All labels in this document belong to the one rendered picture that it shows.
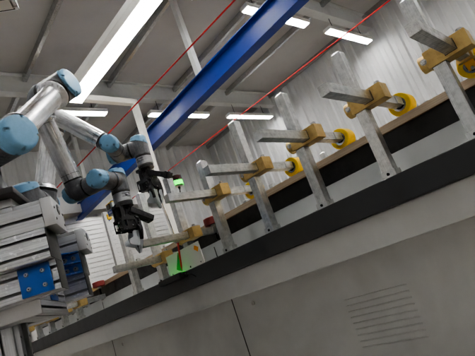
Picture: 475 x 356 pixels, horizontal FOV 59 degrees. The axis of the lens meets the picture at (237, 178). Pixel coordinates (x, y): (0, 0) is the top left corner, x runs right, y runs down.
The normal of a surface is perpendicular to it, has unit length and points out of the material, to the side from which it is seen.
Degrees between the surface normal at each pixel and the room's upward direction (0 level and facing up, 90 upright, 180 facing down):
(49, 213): 90
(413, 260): 90
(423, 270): 90
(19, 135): 95
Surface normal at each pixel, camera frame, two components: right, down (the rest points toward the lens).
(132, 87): 0.60, -0.40
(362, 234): -0.69, 0.06
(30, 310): 0.15, -0.30
